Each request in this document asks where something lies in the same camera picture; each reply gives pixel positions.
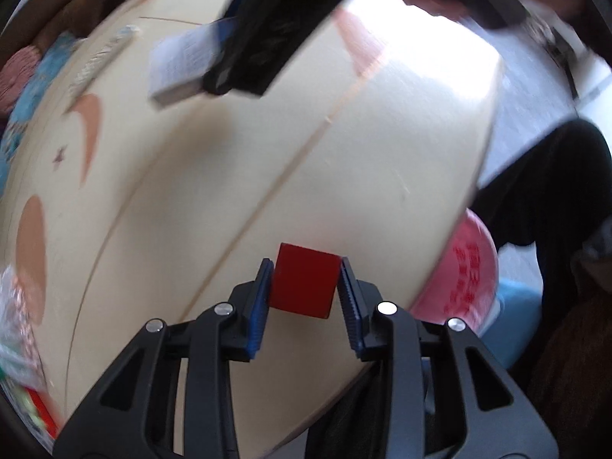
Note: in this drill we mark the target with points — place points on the red packet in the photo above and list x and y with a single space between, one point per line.
38 411

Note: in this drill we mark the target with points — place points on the small white box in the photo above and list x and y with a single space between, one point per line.
181 62

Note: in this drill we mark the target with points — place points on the beige wooden table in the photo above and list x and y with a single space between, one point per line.
191 177

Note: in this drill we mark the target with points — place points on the brown fabric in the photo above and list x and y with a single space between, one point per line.
573 368

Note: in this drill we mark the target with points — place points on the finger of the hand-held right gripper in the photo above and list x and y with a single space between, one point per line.
267 48

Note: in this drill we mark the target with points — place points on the person's black trousers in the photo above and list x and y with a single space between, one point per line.
550 177

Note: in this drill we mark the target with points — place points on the blue patterned cloth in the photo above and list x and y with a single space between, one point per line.
43 81

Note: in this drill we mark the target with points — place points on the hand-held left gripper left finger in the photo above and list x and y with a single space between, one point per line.
260 296

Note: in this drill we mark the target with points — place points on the clear plastic packet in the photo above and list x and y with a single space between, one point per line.
16 315

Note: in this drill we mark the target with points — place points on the pink knitted item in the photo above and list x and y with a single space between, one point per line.
21 71

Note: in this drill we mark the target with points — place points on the pink plastic bin liner bag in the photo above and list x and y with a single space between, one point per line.
464 267

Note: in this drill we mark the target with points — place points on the light blue plastic bin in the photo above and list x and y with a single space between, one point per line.
511 325

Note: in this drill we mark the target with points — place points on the red cube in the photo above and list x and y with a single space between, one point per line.
303 279

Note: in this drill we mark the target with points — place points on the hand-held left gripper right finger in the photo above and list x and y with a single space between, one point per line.
349 306

